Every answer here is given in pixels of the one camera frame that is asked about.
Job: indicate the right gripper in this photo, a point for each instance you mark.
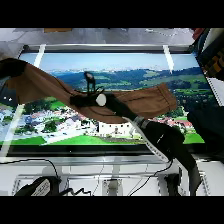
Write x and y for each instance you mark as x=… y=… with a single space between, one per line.
x=83 y=100

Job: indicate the silver frame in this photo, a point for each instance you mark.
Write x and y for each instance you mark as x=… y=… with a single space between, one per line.
x=100 y=165

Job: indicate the black striped garment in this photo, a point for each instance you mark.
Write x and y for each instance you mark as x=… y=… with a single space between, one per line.
x=215 y=60

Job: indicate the dark blue garment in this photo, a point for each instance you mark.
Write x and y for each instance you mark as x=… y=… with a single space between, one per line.
x=206 y=128

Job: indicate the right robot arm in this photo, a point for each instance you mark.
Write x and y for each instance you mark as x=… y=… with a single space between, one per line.
x=166 y=138

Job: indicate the red garment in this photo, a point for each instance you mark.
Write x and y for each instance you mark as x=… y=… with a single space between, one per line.
x=198 y=32

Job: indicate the brown trousers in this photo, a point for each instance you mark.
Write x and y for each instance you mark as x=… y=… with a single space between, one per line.
x=36 y=83

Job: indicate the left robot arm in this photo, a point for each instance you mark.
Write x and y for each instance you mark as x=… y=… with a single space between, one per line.
x=11 y=67

